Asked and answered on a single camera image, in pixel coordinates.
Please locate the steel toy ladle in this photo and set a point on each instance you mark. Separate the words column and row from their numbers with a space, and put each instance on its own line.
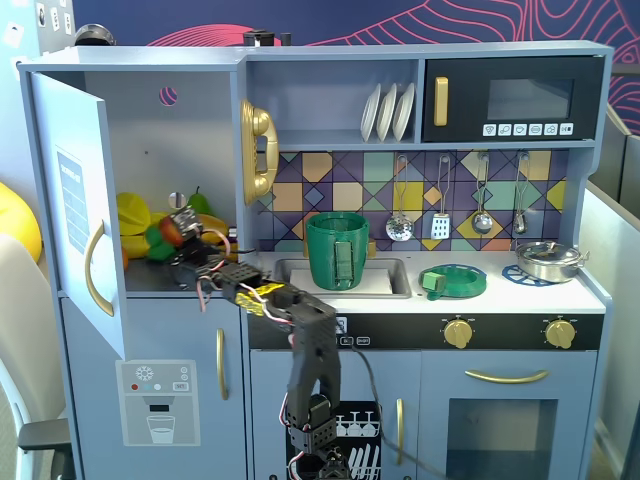
column 482, row 221

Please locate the yellow beanbag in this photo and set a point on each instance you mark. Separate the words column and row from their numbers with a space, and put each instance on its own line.
column 20, row 225

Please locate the gold toy telephone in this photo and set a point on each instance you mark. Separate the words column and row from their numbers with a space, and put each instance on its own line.
column 260, row 150

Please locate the small black cylinder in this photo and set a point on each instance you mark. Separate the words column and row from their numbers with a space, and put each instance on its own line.
column 286, row 39

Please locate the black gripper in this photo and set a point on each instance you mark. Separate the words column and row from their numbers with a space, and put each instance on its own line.
column 183, row 256

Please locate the yellow toy lemon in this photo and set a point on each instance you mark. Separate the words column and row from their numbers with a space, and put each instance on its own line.
column 135, row 246

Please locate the yellow ribbed toy fruit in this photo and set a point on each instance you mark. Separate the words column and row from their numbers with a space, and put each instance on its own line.
column 132, row 215

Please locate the grey desk divider panel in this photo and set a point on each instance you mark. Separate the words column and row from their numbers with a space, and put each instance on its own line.
column 612, row 310

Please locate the white toy plate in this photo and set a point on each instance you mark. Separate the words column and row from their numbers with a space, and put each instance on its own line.
column 370, row 114
column 386, row 112
column 403, row 111

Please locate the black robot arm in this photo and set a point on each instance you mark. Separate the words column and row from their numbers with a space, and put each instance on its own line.
column 312, row 350

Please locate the grey toy sink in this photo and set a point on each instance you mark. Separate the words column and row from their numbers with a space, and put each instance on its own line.
column 395, row 280

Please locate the black box device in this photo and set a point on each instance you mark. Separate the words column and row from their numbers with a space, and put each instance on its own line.
column 259, row 39

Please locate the green toy pear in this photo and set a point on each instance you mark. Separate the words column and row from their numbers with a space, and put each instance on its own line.
column 201, row 202

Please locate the gold stove knob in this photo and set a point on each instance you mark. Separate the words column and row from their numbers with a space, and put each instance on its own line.
column 560, row 334
column 458, row 334

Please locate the green printed cup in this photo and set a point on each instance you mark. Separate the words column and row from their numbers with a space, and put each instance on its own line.
column 330, row 245

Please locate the steel toy skimmer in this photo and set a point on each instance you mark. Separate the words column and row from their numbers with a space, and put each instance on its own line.
column 400, row 229

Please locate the steel toy pot with lid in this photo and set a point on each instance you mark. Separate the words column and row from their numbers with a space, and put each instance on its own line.
column 545, row 262

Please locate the white perforated toy spatula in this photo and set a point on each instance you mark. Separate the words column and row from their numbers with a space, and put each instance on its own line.
column 440, row 226

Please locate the steel toy spoon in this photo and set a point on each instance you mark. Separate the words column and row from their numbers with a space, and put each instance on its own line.
column 520, row 222

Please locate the black round device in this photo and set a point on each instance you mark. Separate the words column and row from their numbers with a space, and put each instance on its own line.
column 95, row 35

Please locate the yellow toy banana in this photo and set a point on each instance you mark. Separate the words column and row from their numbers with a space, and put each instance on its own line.
column 216, row 225

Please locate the orange toy fruit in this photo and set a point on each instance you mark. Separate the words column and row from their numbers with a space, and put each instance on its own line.
column 124, row 260

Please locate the blue toy kitchen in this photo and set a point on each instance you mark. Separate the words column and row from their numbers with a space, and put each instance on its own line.
column 350, row 320

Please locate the black toy microwave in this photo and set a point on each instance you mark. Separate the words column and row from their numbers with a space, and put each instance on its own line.
column 515, row 100

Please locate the blue shopping list cabinet door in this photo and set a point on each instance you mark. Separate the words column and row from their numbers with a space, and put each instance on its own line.
column 70, row 200

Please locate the beige office chair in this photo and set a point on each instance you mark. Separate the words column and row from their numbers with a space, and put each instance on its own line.
column 25, row 350

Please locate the blue round trivet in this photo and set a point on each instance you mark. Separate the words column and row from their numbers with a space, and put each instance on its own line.
column 512, row 275

